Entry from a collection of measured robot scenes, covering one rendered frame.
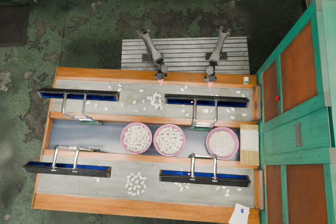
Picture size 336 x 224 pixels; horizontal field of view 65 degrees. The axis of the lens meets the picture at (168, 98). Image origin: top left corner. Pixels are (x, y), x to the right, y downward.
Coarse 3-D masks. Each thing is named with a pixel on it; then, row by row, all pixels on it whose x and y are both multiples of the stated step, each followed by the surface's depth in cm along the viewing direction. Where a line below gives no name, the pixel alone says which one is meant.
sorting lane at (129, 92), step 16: (64, 80) 241; (80, 80) 240; (128, 96) 234; (144, 96) 233; (240, 96) 229; (80, 112) 232; (96, 112) 231; (112, 112) 231; (128, 112) 230; (144, 112) 229; (160, 112) 229; (176, 112) 228; (208, 112) 227; (224, 112) 226; (240, 112) 226
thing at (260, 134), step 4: (256, 72) 235; (260, 84) 221; (260, 120) 215; (260, 124) 215; (260, 128) 214; (260, 132) 214; (260, 136) 213; (260, 140) 213; (260, 144) 212; (260, 148) 212; (260, 152) 211; (260, 156) 211; (260, 160) 211; (260, 164) 210; (260, 168) 210
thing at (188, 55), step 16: (128, 48) 254; (144, 48) 253; (160, 48) 252; (176, 48) 253; (192, 48) 252; (208, 48) 250; (224, 48) 249; (240, 48) 248; (128, 64) 249; (144, 64) 248; (176, 64) 247; (192, 64) 246; (224, 64) 245; (240, 64) 244
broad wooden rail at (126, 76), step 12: (60, 72) 240; (72, 72) 240; (84, 72) 239; (96, 72) 238; (108, 72) 238; (120, 72) 237; (132, 72) 237; (144, 72) 236; (168, 72) 235; (180, 72) 235; (192, 72) 234; (180, 84) 234; (192, 84) 233; (204, 84) 232; (216, 84) 231; (228, 84) 231; (240, 84) 230; (252, 84) 229
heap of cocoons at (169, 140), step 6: (162, 132) 224; (168, 132) 224; (174, 132) 224; (180, 132) 224; (156, 138) 223; (162, 138) 225; (168, 138) 224; (174, 138) 222; (180, 138) 223; (156, 144) 223; (162, 144) 223; (168, 144) 221; (174, 144) 221; (180, 144) 221; (162, 150) 221; (168, 150) 220; (174, 150) 220
